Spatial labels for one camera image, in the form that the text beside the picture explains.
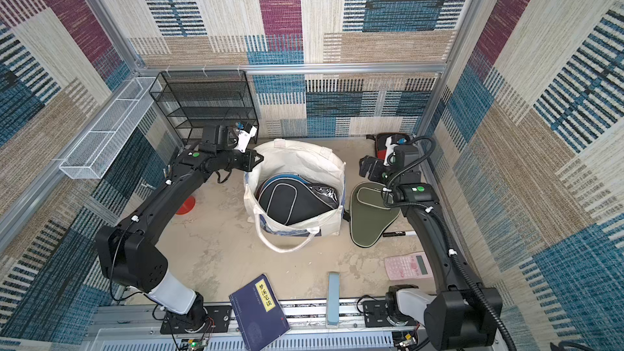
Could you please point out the olive green paddle cover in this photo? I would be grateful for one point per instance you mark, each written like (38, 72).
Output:
(369, 217)

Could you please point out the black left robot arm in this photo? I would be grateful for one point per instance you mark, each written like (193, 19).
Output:
(128, 254)

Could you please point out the red pencil cup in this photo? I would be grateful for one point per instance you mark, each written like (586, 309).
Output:
(187, 206)

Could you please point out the white wire mesh basket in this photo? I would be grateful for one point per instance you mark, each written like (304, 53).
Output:
(94, 154)

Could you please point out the dark blue book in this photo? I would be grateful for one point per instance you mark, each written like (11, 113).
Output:
(260, 318)

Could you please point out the black wire mesh shelf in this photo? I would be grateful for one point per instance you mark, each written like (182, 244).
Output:
(190, 100)

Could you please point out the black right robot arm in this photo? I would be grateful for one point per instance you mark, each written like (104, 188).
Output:
(464, 313)

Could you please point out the red black mesh paddle case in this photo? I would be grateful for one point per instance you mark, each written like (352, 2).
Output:
(384, 140)

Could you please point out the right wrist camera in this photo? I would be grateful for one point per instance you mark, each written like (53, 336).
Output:
(392, 148)

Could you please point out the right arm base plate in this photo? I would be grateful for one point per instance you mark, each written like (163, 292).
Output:
(377, 314)

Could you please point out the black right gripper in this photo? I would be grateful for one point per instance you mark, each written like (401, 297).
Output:
(369, 168)

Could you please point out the pink calculator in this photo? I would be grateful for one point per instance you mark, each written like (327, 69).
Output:
(412, 266)

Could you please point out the light blue eraser block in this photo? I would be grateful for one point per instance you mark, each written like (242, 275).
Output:
(333, 300)

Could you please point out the black marker pen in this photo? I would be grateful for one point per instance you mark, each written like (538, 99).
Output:
(399, 234)

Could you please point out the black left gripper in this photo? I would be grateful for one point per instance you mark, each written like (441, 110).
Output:
(250, 155)

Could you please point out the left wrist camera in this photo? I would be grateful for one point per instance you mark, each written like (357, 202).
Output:
(245, 133)

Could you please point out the cream canvas tote bag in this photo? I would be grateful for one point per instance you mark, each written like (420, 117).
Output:
(313, 163)

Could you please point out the black paddle cover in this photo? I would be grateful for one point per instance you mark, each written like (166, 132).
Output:
(290, 199)

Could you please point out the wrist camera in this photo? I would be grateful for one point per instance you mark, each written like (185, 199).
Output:
(245, 133)
(392, 148)

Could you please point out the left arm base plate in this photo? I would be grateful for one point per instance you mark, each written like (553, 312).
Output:
(209, 319)

